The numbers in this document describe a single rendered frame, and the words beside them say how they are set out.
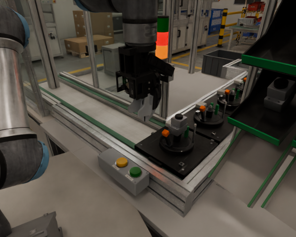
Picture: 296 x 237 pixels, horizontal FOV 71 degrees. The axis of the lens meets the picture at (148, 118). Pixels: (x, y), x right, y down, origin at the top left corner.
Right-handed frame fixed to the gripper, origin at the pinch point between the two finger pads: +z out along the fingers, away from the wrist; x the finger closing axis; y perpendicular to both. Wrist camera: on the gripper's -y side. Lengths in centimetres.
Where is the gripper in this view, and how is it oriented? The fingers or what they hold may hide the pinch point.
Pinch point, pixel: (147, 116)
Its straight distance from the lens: 58.1
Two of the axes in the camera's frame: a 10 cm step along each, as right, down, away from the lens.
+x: 7.3, 3.5, -5.9
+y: -6.8, 3.7, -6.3
